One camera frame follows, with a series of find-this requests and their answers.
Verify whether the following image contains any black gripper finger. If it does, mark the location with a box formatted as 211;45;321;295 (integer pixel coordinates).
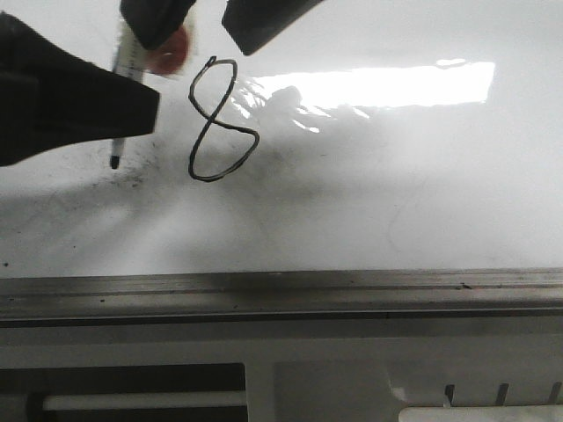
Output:
222;0;320;56
120;0;196;50
1;12;160;166

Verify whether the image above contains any red round magnet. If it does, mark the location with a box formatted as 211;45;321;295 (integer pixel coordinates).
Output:
145;25;190;76

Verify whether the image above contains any white black whiteboard marker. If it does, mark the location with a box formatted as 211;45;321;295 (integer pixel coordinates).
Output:
108;17;146;171

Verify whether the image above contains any white whiteboard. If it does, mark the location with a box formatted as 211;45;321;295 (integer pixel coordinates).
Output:
1;1;562;278

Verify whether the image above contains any grey aluminium whiteboard frame rail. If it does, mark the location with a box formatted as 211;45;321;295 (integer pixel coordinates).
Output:
1;268;562;325

